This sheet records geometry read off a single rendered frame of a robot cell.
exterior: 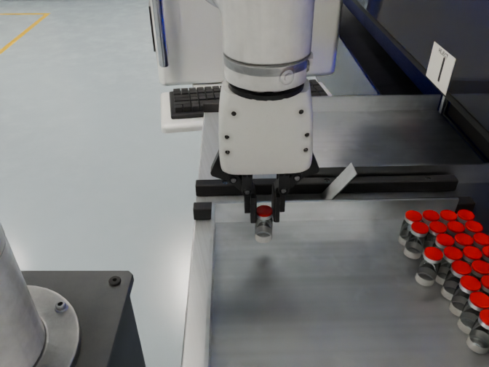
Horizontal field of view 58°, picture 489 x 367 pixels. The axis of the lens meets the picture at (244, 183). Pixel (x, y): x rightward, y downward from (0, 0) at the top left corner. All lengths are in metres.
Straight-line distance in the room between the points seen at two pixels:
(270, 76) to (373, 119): 0.53
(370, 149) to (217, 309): 0.43
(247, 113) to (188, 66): 0.80
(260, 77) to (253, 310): 0.26
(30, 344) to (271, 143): 0.31
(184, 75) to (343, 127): 0.53
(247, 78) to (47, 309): 0.35
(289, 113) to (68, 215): 1.81
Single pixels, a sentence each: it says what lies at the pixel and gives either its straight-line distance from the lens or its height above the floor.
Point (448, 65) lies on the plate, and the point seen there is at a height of 1.03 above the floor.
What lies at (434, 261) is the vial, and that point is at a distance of 0.55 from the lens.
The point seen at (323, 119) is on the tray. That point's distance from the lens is 0.90.
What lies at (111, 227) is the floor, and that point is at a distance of 2.04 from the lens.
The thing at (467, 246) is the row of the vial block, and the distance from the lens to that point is 0.58.
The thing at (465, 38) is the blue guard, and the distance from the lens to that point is 0.75.
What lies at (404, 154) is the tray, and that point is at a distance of 0.82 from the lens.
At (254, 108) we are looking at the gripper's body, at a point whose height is 1.09.
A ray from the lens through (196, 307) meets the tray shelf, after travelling 0.52.
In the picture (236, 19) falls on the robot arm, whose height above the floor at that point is 1.18.
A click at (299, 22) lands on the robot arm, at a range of 0.40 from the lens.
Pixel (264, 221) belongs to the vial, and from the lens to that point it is 0.54.
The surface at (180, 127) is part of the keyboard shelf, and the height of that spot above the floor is 0.80.
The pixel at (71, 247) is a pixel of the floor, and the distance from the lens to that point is 2.00.
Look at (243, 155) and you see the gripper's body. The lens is 0.47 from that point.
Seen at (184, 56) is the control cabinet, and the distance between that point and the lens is 1.22.
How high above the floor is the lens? 1.28
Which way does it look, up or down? 35 degrees down
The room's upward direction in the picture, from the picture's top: straight up
